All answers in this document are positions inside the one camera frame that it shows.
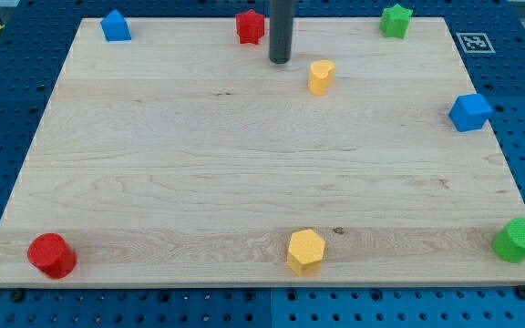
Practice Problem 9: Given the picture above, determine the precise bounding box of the light wooden board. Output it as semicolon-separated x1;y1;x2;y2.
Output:
0;17;525;289

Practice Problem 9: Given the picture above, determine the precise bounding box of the yellow hexagon block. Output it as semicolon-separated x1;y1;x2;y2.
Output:
286;229;326;276

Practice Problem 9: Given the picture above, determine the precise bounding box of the yellow heart block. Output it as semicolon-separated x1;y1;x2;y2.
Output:
307;60;335;96

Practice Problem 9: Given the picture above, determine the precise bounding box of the red star block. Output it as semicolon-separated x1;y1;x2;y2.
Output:
235;9;265;45

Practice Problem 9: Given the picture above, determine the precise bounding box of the green star block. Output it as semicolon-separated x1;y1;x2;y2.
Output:
379;4;413;39

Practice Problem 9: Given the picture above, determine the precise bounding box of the blue pentagon block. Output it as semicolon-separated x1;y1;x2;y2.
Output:
100;9;131;42

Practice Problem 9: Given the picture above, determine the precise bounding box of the blue cube block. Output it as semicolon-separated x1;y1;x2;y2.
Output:
448;94;493;132

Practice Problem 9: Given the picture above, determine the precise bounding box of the red cylinder block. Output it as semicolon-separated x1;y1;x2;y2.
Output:
27;233;77;279

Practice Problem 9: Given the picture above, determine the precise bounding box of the white fiducial marker tag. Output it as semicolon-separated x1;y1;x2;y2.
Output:
457;32;495;54

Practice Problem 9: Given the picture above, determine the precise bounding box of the green cylinder block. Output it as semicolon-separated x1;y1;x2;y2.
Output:
492;218;525;263

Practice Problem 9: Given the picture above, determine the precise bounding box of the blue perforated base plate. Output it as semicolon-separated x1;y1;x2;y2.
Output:
0;1;525;327

